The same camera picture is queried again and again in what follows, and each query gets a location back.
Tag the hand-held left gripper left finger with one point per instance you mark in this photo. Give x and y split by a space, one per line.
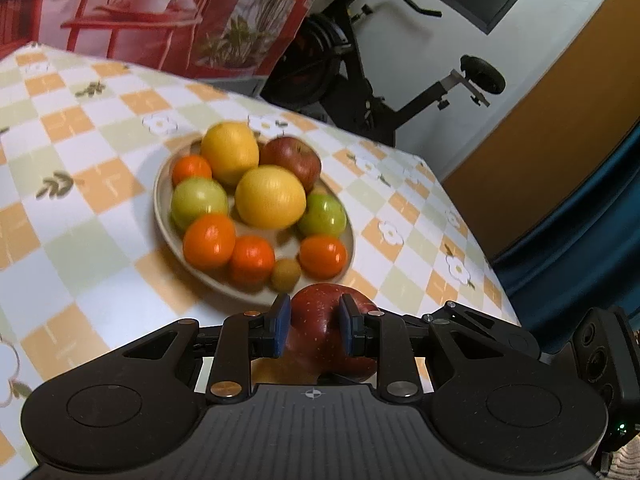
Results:
281 322

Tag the teal curtain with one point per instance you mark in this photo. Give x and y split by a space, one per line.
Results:
575 260

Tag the printed backdrop cloth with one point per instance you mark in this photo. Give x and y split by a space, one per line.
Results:
225 10

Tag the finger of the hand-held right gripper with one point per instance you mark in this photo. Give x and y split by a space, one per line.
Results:
495 327

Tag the yellow lemon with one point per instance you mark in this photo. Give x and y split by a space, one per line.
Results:
230 152

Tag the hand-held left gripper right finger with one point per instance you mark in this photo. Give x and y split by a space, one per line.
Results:
347 325

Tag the yellow-green apple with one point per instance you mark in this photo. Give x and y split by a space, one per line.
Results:
199 202

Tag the black exercise bike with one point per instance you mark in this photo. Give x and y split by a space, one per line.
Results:
345 85

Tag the green apple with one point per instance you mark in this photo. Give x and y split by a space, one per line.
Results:
324 215

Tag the checkered floral tablecloth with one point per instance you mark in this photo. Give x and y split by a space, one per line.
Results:
90 280

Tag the tangerine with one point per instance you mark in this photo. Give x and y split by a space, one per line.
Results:
191 170
322 256
251 260
209 240

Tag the beige round plate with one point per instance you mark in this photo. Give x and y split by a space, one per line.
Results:
289 246

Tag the small brown longan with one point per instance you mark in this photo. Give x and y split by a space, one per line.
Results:
286 275

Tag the dark red apple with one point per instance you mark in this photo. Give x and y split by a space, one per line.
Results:
292 160

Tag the large bright red apple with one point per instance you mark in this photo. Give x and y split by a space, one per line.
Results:
312 320

